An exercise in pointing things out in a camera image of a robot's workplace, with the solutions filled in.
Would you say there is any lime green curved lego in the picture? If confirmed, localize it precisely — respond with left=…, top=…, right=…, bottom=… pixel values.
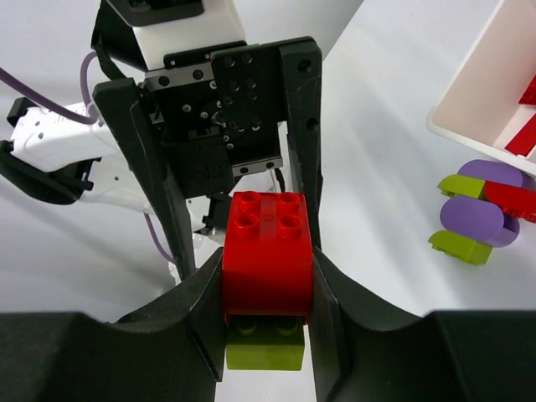
left=428, top=230, right=493, bottom=265

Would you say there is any red thin lego piece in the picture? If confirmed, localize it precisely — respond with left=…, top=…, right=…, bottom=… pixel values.
left=505, top=77, right=535, bottom=157

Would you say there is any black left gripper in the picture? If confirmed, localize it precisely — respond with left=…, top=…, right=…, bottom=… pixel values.
left=93, top=37, right=323, bottom=279

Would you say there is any purple rounded lego brick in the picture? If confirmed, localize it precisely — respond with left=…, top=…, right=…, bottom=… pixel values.
left=440, top=196, right=520, bottom=248

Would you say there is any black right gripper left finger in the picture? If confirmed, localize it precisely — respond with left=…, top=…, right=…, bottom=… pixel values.
left=1, top=250, right=226, bottom=401

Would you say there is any red curved lego brick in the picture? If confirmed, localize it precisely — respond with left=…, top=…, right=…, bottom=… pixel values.
left=484, top=182, right=536, bottom=223

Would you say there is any white three-compartment container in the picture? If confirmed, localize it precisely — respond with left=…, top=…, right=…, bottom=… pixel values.
left=426, top=1, right=535, bottom=174

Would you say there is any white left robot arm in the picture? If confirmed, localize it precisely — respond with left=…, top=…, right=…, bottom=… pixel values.
left=1, top=1, right=322, bottom=279

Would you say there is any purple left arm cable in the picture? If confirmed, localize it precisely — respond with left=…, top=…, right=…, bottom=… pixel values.
left=0, top=52, right=175, bottom=265

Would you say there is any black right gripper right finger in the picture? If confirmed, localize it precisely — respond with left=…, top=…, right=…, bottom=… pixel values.
left=309, top=250, right=535, bottom=401

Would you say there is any red flower lego brick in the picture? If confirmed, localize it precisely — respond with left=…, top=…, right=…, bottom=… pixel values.
left=222, top=191, right=313, bottom=323

